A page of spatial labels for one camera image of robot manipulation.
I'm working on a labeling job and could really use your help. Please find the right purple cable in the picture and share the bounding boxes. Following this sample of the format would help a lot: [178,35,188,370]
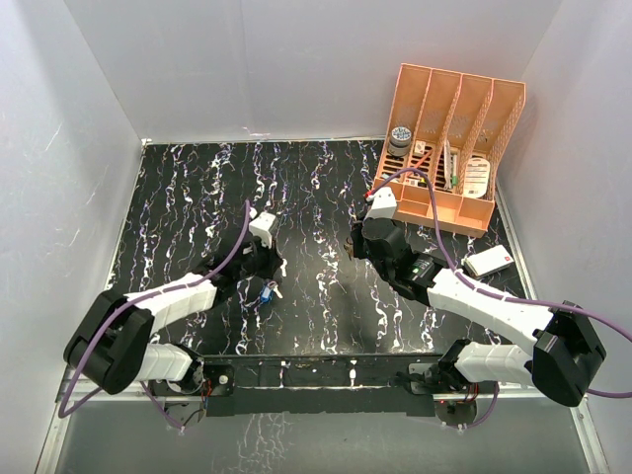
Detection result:
[370,167,632,429]

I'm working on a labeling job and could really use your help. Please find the white red-dot box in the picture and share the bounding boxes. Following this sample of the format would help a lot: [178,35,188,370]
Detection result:
[462,245,514,278]

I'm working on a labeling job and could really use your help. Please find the purple cable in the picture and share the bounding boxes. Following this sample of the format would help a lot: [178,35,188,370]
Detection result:
[370,167,632,429]
[58,198,254,429]

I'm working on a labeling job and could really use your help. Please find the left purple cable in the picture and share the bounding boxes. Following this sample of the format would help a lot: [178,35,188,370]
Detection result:
[58,198,254,429]

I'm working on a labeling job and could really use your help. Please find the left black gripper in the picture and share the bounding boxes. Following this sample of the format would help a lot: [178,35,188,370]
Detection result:
[234,234,283,280]

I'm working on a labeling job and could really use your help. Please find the key with blue tag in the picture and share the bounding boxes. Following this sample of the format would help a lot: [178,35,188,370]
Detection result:
[259,280,283,303]

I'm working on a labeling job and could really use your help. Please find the aluminium front rail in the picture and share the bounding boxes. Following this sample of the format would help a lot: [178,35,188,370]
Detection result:
[39,355,609,473]

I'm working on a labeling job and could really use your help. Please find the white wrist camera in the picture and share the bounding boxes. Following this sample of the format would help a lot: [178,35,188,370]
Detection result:
[365,187,397,219]
[248,212,277,248]

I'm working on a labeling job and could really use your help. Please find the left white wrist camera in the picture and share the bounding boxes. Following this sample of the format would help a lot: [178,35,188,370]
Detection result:
[248,212,277,248]

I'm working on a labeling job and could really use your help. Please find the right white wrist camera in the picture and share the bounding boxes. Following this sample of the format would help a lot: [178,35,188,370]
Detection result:
[365,187,397,219]

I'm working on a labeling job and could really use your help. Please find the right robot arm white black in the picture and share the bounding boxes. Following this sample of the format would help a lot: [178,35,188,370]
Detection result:
[346,218,606,407]

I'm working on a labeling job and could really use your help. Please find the white packaged card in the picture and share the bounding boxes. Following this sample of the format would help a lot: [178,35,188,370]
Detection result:
[463,157,491,198]

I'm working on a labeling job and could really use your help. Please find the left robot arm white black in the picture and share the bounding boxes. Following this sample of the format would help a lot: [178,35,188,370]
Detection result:
[63,233,283,395]

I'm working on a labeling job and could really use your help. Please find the round patterned tin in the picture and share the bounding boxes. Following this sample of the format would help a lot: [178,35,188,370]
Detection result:
[387,125,413,157]

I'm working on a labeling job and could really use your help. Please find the peach desk organizer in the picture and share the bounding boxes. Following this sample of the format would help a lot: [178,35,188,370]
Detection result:
[374,63,526,238]

